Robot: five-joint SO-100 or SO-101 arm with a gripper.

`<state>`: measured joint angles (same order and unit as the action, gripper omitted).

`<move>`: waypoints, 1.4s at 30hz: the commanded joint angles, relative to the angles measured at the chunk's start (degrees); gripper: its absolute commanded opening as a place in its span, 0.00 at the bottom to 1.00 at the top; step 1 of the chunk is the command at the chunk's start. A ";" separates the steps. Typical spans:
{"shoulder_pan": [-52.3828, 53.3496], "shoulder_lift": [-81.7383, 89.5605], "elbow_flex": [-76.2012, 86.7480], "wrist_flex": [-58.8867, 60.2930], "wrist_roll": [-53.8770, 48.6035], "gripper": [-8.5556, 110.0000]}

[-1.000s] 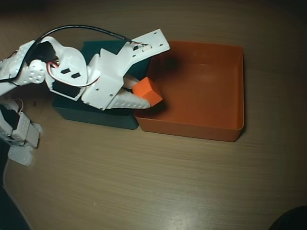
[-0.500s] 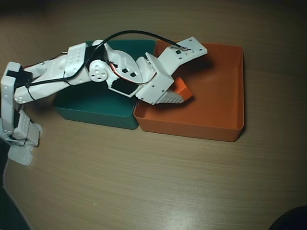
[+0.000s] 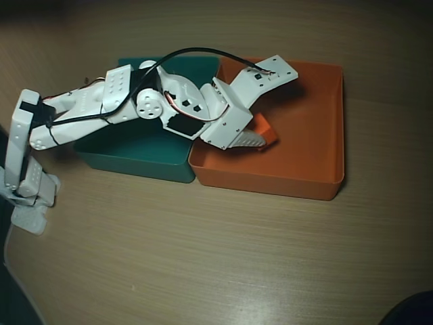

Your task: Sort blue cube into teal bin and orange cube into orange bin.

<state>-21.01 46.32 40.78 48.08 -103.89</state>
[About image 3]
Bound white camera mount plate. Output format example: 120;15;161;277
229;53;299;110

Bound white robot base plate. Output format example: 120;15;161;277
9;202;48;236

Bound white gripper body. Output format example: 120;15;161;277
201;77;254;150

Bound orange cube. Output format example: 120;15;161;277
252;113;280;152

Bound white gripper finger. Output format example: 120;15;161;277
232;129;268;150

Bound orange plastic box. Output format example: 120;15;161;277
188;56;346;202

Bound teal plastic box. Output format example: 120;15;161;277
73;56;221;184

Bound dark round object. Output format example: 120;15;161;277
382;290;433;325

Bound black camera cable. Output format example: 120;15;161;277
47;48;275;128

